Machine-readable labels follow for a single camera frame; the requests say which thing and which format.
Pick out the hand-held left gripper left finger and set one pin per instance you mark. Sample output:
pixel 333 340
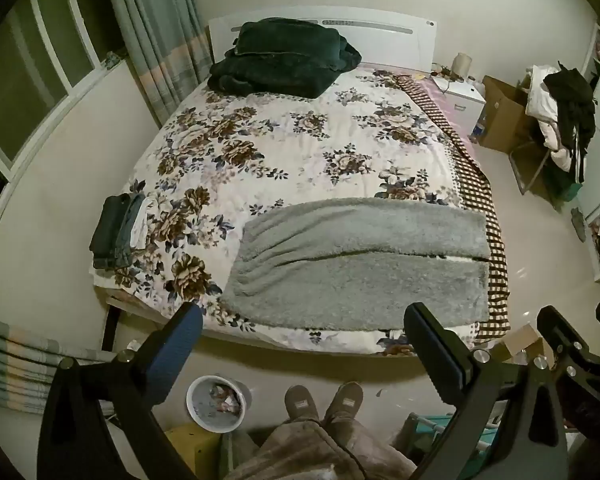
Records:
pixel 177 345

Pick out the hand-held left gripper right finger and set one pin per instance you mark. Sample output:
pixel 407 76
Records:
pixel 430 355

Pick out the grey fluffy blanket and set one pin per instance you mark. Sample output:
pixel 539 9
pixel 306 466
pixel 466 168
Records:
pixel 360 260

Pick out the small cardboard box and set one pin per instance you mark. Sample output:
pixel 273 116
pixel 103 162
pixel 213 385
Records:
pixel 522 342

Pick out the green drying rack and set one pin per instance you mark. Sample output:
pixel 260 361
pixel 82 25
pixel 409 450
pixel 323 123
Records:
pixel 430 425

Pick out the white trash bin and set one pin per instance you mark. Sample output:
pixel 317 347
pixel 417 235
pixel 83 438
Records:
pixel 217 405

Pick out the person's right grey slipper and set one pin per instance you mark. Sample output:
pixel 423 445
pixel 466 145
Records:
pixel 345 400

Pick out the person's grey slipper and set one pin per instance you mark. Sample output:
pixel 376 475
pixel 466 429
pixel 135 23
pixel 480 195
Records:
pixel 345 400
pixel 302 402

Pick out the yellow box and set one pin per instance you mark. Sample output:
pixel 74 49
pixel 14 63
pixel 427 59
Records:
pixel 192 450

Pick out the white folded cloth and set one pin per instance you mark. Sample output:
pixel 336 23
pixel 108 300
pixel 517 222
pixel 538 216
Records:
pixel 143 225

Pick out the blue-grey folded jeans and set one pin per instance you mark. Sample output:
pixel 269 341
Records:
pixel 130 225

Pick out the green cloth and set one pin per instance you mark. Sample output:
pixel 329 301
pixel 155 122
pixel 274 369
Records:
pixel 570 190

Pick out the dark folded jeans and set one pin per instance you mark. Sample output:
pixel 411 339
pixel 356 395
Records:
pixel 111 230

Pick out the person's left grey slipper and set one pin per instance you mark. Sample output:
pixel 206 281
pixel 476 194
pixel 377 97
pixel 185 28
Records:
pixel 302 402

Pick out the green striped curtain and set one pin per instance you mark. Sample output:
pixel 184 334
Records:
pixel 155 35
pixel 15 360

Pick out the folding chair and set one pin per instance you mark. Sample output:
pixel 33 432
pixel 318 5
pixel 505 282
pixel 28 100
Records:
pixel 530 160

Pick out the brown checked blanket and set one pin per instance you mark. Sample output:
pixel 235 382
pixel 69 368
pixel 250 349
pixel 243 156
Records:
pixel 472 175

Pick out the floral printed blanket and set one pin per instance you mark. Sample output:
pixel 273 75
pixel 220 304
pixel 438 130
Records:
pixel 290 160

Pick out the black garment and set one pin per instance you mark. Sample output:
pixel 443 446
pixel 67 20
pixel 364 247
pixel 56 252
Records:
pixel 572 100

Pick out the white clothes pile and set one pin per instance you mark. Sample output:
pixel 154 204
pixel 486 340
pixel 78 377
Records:
pixel 545 105

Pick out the large cardboard box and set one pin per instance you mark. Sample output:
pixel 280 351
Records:
pixel 502 115

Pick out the pink bed sheet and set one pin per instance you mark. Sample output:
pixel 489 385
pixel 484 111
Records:
pixel 447 110

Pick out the white nightstand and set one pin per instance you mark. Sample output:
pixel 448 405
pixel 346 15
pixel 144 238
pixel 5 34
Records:
pixel 462 100

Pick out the dark green folded blanket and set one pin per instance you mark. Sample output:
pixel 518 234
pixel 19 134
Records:
pixel 280 60

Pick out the window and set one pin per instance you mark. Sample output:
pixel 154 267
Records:
pixel 35 60

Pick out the white bed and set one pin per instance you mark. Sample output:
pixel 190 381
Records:
pixel 380 40

